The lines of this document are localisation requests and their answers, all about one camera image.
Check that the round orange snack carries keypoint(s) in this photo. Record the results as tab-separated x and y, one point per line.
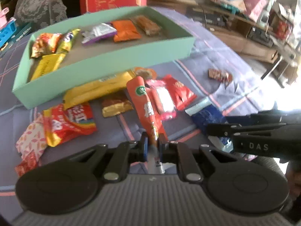
145	73

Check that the gold brown chocolate packet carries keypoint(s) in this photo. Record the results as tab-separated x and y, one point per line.
116	107

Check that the dark blue snack packet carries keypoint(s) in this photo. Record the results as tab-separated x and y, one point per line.
207	117

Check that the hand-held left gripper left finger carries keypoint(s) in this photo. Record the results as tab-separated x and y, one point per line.
144	146

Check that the teal toy box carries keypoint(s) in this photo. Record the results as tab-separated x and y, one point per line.
22	31

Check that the small patterned candy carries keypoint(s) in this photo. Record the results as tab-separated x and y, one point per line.
219	75

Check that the red rainbow candy bag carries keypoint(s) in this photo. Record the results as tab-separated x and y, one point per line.
68	124

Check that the pink white snack packet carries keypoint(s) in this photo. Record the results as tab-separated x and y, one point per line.
162	98

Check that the orange fries snack packet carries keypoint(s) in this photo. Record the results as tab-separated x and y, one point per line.
44	43

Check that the person's right hand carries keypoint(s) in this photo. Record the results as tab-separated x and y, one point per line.
295	181

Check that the pink box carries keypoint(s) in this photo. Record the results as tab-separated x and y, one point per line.
255	4

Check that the orange packet with green mark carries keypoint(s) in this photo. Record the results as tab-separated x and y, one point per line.
143	103

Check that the pink patterned snack packet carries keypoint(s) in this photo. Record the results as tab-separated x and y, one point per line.
31	139

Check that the yellow-green purple snack packet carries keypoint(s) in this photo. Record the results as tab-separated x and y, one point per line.
67	40

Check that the grey lace cloth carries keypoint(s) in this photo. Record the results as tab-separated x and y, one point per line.
40	2

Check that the long yellow snack packet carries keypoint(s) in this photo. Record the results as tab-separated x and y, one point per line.
94	89

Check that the purple white snack packet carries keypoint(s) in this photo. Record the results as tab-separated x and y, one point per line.
98	33

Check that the black device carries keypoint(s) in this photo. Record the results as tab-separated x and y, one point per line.
207	16

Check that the clear brown cake bar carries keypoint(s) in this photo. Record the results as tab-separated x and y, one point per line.
147	24

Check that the toy kitchen set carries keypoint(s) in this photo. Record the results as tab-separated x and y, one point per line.
7	28

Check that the wooden cabinet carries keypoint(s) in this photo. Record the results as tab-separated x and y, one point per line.
247	44

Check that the purple plaid blanket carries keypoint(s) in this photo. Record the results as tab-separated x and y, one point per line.
211	51

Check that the small red snack packet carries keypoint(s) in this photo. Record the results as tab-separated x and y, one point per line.
25	164

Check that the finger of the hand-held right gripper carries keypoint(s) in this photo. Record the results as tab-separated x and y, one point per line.
221	130
263	119

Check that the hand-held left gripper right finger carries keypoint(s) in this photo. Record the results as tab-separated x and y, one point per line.
162	148

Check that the teal cardboard box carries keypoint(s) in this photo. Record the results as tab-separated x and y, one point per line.
101	58

